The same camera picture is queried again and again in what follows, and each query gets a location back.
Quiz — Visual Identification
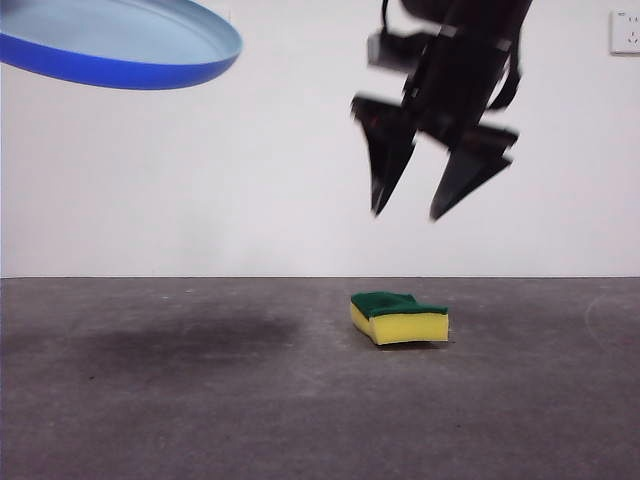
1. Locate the white wall socket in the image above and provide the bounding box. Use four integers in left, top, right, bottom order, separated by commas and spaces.
608, 9, 640, 55

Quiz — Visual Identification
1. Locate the yellow green sponge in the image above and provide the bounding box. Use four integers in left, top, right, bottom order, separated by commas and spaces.
349, 291, 450, 347

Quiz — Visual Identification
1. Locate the light blue round plate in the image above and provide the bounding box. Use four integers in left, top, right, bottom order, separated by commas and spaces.
0, 0, 245, 91

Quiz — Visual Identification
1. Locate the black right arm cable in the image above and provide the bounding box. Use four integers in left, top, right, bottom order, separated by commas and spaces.
487, 37, 525, 112

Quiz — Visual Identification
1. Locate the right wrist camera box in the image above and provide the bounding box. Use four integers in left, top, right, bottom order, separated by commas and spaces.
367, 28, 429, 72

